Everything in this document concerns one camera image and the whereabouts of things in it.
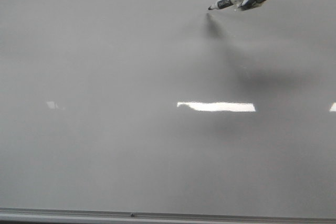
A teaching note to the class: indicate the taped whiteboard marker pen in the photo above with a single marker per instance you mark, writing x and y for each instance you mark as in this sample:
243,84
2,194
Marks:
241,5

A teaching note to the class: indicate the white whiteboard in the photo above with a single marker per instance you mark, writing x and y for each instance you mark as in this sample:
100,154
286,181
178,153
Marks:
164,106

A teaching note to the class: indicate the grey aluminium whiteboard frame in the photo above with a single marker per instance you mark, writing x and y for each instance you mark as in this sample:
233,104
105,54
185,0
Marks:
89,216

